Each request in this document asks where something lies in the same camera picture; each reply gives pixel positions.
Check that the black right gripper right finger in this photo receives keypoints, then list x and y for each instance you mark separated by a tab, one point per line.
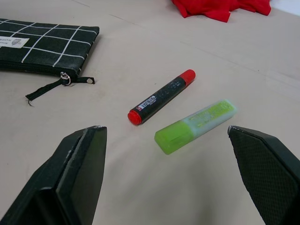
264	168

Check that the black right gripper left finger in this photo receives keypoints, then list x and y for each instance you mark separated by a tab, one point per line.
70	178

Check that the black grid-pattern pencil case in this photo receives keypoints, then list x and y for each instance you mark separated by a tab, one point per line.
44	49

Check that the green highlighter pen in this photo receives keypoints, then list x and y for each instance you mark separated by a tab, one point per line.
194	126

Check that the black marker with red cap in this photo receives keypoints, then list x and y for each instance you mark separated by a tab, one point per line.
161	96

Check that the red cloth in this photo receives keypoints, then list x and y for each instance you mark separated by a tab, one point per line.
218	8

